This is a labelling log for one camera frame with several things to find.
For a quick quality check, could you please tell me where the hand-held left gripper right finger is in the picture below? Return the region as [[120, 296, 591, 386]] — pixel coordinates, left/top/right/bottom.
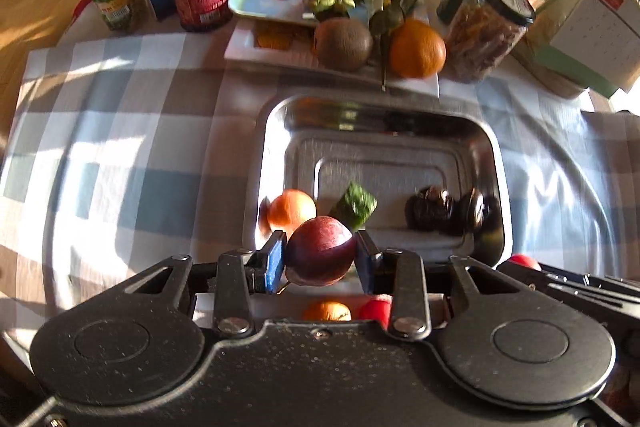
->
[[354, 229, 526, 342]]

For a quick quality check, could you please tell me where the rectangular metal tray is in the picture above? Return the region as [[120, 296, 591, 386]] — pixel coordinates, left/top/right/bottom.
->
[[242, 94, 515, 269]]

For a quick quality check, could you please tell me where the cucumber piece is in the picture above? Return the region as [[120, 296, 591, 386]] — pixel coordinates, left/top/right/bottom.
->
[[328, 181, 378, 232]]

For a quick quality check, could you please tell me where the brown kiwi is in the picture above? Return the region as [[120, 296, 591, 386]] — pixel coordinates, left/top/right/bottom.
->
[[313, 18, 374, 72]]

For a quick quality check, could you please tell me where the reddish purple plum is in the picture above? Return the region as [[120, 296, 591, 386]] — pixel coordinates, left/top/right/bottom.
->
[[285, 216, 357, 286]]

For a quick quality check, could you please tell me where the smooth orange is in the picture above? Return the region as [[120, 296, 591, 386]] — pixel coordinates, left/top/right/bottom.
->
[[266, 189, 317, 240]]

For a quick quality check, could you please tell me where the orange with leaves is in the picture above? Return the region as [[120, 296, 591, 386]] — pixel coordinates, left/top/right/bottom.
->
[[389, 19, 447, 79]]

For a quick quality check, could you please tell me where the dark wrinkled passion fruit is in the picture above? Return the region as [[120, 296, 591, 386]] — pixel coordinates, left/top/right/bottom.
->
[[457, 189, 501, 238], [404, 187, 457, 233]]

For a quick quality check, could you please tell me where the large white rectangular plate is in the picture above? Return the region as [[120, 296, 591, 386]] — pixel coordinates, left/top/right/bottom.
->
[[223, 19, 441, 98]]

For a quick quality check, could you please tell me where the checkered tablecloth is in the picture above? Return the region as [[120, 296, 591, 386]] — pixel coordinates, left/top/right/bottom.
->
[[0, 32, 640, 358]]

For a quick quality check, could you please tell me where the red tomato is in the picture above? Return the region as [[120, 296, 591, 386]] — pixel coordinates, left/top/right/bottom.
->
[[358, 298, 392, 328], [507, 253, 542, 272]]

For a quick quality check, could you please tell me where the orange with stem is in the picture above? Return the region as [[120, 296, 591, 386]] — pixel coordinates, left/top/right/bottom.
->
[[301, 300, 352, 322]]

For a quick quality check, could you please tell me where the snack jar with black lid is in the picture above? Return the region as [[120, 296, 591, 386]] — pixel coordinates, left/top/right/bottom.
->
[[445, 0, 537, 82]]

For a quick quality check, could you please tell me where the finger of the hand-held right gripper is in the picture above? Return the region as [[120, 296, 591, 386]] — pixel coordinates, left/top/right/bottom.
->
[[496, 258, 640, 295]]

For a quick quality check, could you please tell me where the desk calendar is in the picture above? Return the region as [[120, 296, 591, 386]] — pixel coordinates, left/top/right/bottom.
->
[[530, 0, 640, 100]]

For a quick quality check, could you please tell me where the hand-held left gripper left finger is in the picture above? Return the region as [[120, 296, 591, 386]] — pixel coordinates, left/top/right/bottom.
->
[[115, 231, 287, 339]]

